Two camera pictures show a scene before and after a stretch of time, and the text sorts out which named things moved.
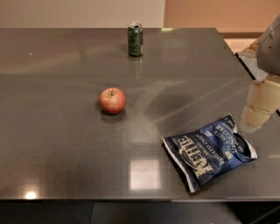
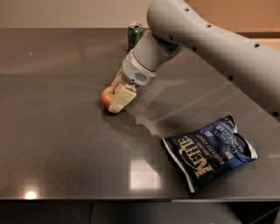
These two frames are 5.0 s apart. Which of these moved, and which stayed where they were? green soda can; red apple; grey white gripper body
Moved: grey white gripper body
Stayed: green soda can; red apple
